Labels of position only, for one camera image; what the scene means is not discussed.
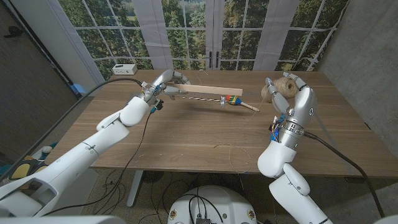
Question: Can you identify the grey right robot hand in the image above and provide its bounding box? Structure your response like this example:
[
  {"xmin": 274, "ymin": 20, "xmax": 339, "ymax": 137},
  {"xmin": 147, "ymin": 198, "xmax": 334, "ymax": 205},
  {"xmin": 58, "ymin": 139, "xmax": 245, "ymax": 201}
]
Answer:
[{"xmin": 264, "ymin": 72, "xmax": 318, "ymax": 151}]

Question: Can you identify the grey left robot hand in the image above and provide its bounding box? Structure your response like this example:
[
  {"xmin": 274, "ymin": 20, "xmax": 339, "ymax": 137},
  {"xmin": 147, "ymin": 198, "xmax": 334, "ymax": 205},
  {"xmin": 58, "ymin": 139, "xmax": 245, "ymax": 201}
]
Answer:
[{"xmin": 141, "ymin": 68, "xmax": 192, "ymax": 105}]

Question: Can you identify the brown twine spool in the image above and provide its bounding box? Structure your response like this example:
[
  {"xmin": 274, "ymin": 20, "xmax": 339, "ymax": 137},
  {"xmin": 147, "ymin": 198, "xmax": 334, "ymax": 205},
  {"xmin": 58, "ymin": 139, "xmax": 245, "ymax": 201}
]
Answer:
[{"xmin": 213, "ymin": 77, "xmax": 299, "ymax": 174}]

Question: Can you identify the wooden clip hanger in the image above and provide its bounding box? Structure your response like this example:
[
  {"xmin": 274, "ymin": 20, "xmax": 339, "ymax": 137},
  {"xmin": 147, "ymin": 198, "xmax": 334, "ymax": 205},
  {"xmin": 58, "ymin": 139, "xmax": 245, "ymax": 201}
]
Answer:
[{"xmin": 169, "ymin": 68, "xmax": 243, "ymax": 108}]

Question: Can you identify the colourful striped wooden maraca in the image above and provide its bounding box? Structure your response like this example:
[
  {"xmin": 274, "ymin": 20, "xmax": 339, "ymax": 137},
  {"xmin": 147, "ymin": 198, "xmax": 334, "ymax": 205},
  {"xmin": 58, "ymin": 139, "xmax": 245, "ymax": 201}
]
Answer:
[{"xmin": 225, "ymin": 95, "xmax": 260, "ymax": 113}]

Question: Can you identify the white power strip box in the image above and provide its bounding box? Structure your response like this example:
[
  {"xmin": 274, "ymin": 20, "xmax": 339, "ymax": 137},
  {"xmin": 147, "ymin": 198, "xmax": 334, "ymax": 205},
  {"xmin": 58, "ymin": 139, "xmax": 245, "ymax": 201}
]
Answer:
[{"xmin": 112, "ymin": 63, "xmax": 138, "ymax": 76}]

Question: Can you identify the small blue object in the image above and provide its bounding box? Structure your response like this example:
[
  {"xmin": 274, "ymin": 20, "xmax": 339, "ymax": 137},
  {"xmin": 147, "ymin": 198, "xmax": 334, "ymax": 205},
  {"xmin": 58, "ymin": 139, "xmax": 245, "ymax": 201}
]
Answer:
[{"xmin": 70, "ymin": 83, "xmax": 86, "ymax": 95}]

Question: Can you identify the printed window forest backdrop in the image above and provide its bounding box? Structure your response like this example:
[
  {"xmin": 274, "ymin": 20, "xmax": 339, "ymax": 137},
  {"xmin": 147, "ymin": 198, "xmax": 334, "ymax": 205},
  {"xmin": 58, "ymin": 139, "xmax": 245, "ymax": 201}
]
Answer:
[{"xmin": 57, "ymin": 0, "xmax": 351, "ymax": 82}]

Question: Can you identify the white table leg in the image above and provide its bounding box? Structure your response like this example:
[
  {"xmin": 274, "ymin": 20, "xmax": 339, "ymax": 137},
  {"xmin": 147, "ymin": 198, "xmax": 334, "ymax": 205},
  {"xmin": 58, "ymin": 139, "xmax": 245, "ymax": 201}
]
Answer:
[{"xmin": 126, "ymin": 169, "xmax": 144, "ymax": 208}]

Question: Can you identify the white robot torso base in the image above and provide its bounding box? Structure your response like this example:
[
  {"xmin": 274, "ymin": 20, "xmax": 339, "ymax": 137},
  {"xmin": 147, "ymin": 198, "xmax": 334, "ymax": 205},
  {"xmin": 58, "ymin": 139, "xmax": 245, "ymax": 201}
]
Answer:
[{"xmin": 167, "ymin": 185, "xmax": 258, "ymax": 224}]

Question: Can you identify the yellow and black object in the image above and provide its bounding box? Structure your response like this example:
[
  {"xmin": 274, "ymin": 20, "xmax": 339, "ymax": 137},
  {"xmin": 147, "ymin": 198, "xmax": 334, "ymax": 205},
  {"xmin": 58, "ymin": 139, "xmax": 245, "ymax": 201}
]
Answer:
[{"xmin": 9, "ymin": 155, "xmax": 50, "ymax": 181}]

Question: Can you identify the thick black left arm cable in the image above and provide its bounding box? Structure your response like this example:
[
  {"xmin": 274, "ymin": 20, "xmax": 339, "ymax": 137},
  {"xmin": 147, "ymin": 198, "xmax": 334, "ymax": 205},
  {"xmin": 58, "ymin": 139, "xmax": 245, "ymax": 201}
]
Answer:
[{"xmin": 0, "ymin": 77, "xmax": 144, "ymax": 184}]

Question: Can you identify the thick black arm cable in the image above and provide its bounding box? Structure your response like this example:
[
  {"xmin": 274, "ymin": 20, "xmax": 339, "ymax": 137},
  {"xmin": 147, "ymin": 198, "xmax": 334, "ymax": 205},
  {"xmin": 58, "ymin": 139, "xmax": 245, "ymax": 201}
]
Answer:
[
  {"xmin": 303, "ymin": 130, "xmax": 386, "ymax": 218},
  {"xmin": 0, "ymin": 77, "xmax": 144, "ymax": 184}
]

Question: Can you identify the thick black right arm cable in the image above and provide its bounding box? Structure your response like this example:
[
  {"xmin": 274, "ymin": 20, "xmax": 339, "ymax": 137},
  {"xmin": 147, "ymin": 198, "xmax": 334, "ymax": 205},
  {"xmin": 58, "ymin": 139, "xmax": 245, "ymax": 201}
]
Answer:
[{"xmin": 303, "ymin": 130, "xmax": 386, "ymax": 218}]

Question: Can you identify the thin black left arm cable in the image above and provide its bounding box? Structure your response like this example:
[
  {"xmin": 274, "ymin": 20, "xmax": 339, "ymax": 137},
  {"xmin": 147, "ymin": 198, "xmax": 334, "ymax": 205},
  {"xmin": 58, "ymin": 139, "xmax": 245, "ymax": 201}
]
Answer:
[{"xmin": 40, "ymin": 107, "xmax": 156, "ymax": 217}]

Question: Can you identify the black wall hook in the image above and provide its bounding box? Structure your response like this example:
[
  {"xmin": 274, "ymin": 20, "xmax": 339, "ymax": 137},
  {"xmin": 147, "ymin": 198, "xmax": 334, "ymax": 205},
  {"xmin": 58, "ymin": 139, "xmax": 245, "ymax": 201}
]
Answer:
[{"xmin": 3, "ymin": 26, "xmax": 23, "ymax": 39}]

